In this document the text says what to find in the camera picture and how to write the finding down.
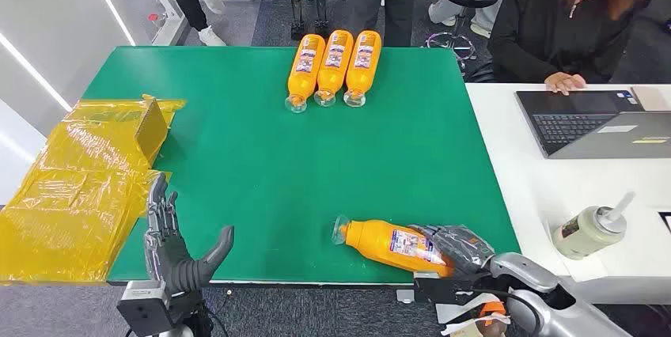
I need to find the dark grey laptop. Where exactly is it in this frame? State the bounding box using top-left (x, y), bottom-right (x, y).
top-left (515, 88), bottom-right (671, 161)

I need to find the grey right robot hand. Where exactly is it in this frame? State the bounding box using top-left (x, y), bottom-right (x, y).
top-left (143, 172), bottom-right (236, 279)

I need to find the yellow film wrapped cardboard box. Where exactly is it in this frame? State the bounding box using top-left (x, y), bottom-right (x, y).
top-left (0, 94), bottom-right (188, 286)

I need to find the orange tape piece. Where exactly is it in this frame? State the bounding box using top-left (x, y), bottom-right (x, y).
top-left (478, 300), bottom-right (509, 325)

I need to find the seated person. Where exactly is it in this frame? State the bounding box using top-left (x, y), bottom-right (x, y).
top-left (487, 0), bottom-right (671, 97)

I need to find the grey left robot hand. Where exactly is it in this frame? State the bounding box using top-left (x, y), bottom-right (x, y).
top-left (408, 224), bottom-right (497, 279)

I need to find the white paper tag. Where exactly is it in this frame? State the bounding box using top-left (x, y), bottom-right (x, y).
top-left (440, 312), bottom-right (512, 337)

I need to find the person's hand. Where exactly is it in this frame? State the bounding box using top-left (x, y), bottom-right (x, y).
top-left (544, 72), bottom-right (587, 97)

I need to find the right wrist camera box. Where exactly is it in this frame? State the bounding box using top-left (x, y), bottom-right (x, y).
top-left (116, 281), bottom-right (174, 337)

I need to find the white metal floor rail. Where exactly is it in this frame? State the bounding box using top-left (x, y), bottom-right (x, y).
top-left (120, 0), bottom-right (190, 47)

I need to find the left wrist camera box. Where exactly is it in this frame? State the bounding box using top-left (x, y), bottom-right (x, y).
top-left (412, 271), bottom-right (491, 307)

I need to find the green table mat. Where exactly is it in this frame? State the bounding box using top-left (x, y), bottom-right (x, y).
top-left (83, 45), bottom-right (521, 286)

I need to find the orange bottle with clear cap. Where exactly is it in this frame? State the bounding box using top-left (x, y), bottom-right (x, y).
top-left (284, 33), bottom-right (327, 115)
top-left (313, 29), bottom-right (354, 108)
top-left (332, 214), bottom-right (456, 279)
top-left (343, 29), bottom-right (383, 108)

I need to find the white bottle with nozzle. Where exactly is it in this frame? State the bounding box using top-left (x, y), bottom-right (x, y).
top-left (550, 191), bottom-right (636, 261)

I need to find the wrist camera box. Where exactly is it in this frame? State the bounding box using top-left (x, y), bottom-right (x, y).
top-left (116, 281), bottom-right (174, 337)
top-left (412, 271), bottom-right (491, 307)

